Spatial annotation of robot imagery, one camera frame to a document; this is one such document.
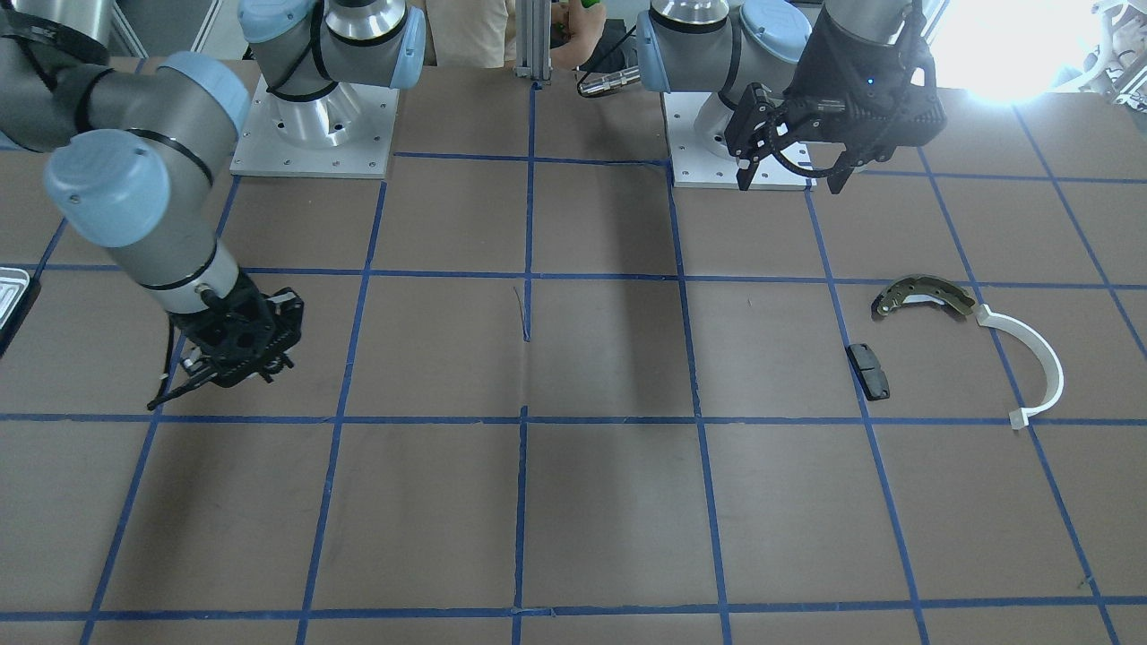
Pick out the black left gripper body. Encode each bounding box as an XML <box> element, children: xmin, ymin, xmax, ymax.
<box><xmin>721</xmin><ymin>18</ymin><xmax>947</xmax><ymax>171</ymax></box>

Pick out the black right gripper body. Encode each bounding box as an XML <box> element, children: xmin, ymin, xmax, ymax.
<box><xmin>179</xmin><ymin>273</ymin><xmax>305</xmax><ymax>388</ymax></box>

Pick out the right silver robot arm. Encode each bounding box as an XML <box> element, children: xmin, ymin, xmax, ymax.
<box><xmin>3</xmin><ymin>1</ymin><xmax>427</xmax><ymax>409</ymax></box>

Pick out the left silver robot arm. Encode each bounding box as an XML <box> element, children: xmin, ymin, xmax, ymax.
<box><xmin>635</xmin><ymin>1</ymin><xmax>949</xmax><ymax>194</ymax></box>

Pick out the olive metal brake shoe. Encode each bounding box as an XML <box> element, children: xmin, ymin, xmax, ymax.
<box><xmin>871</xmin><ymin>274</ymin><xmax>978</xmax><ymax>317</ymax></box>

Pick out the silver cylindrical connector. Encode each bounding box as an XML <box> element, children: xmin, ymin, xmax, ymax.
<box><xmin>577</xmin><ymin>67</ymin><xmax>642</xmax><ymax>99</ymax></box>

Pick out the dark grey brake pad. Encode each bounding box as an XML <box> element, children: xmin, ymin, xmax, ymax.
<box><xmin>845</xmin><ymin>343</ymin><xmax>892</xmax><ymax>401</ymax></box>

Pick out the seated person beige shirt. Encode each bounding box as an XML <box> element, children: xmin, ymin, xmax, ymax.
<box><xmin>409</xmin><ymin>1</ymin><xmax>608</xmax><ymax>70</ymax></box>

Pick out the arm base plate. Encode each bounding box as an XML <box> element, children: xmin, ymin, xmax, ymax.
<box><xmin>229</xmin><ymin>79</ymin><xmax>401</xmax><ymax>180</ymax></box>
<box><xmin>661</xmin><ymin>90</ymin><xmax>816</xmax><ymax>191</ymax></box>

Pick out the aluminium frame post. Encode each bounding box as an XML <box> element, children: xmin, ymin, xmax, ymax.
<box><xmin>513</xmin><ymin>0</ymin><xmax>552</xmax><ymax>86</ymax></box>

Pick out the white curved plastic bracket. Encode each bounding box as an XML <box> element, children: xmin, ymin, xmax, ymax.
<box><xmin>976</xmin><ymin>305</ymin><xmax>1066</xmax><ymax>432</ymax></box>

